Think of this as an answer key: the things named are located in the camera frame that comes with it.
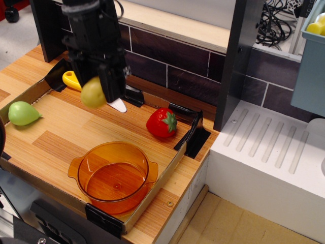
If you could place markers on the black device at bottom left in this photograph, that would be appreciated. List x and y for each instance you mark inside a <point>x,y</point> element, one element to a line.
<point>38,211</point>

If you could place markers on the red plastic strawberry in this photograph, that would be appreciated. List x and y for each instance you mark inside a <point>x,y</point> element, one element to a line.
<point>162,123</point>

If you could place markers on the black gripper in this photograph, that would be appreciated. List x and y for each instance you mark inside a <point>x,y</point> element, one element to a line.
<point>94,47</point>

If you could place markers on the yellow plastic potato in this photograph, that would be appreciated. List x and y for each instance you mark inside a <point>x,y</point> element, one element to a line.
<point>92,94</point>

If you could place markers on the dark grey vertical post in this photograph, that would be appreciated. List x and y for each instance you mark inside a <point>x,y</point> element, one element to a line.
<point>243,34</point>

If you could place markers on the orange transparent pot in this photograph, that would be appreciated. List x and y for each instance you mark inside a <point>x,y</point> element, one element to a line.
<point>115,176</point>

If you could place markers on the yellow toy in bin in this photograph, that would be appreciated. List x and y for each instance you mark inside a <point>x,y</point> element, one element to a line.
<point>317,27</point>

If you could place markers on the green plastic pear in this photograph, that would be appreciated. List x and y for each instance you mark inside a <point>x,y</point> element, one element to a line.
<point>22,113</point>

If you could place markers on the yellow handled white toy knife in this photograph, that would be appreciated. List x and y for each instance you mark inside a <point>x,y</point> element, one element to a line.
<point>69,78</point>

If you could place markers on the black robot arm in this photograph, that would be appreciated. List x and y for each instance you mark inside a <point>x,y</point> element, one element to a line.
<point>89,3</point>

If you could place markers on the teal plastic bin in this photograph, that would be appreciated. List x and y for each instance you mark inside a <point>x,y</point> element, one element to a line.
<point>309,88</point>

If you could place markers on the white toy sink drainboard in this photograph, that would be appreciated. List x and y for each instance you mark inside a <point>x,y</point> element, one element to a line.
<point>272,165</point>

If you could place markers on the cardboard fence with black tape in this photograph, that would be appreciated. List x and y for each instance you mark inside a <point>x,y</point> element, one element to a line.
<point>41,153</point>

